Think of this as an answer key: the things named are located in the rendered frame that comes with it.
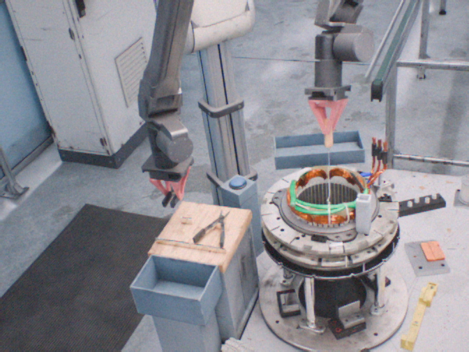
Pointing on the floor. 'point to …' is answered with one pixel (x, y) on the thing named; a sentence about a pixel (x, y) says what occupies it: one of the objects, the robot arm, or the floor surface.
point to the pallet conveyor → (378, 87)
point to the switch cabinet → (88, 72)
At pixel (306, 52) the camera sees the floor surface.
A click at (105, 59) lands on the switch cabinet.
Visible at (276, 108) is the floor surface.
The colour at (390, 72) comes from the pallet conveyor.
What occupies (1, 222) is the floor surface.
